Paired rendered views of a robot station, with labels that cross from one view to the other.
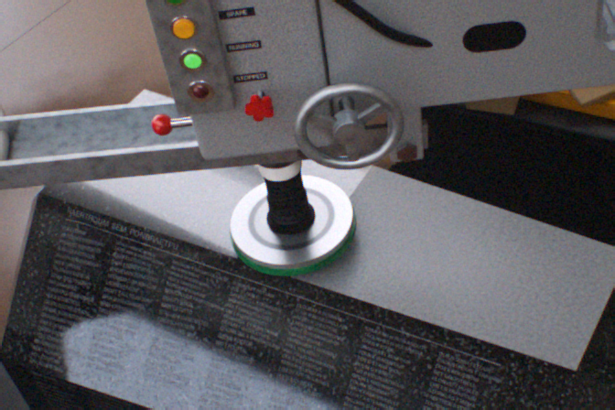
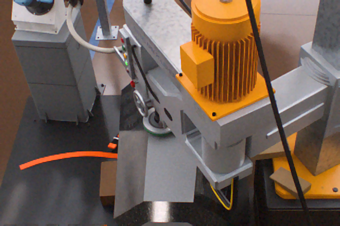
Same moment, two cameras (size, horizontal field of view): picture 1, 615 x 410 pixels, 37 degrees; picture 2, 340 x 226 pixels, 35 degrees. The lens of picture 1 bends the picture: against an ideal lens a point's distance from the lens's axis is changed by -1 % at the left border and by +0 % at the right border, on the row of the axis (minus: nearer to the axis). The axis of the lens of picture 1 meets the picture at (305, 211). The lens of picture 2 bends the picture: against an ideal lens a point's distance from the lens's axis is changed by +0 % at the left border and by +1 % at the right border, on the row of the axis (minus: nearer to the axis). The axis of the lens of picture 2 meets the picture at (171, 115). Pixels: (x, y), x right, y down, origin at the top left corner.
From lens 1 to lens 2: 213 cm
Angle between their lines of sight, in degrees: 40
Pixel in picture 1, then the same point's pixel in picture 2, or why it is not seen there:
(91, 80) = (297, 49)
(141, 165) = not seen: hidden behind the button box
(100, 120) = not seen: hidden behind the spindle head
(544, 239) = (188, 180)
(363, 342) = (139, 156)
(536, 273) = (174, 182)
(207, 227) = not seen: hidden behind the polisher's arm
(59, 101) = (279, 46)
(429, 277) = (161, 159)
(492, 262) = (173, 171)
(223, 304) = (141, 122)
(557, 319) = (159, 192)
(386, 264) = (162, 148)
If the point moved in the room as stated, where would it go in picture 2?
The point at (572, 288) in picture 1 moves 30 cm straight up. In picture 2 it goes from (172, 192) to (168, 157)
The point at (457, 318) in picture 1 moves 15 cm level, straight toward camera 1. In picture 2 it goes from (150, 170) to (124, 179)
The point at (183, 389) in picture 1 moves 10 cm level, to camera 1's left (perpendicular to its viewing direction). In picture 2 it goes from (124, 130) to (116, 121)
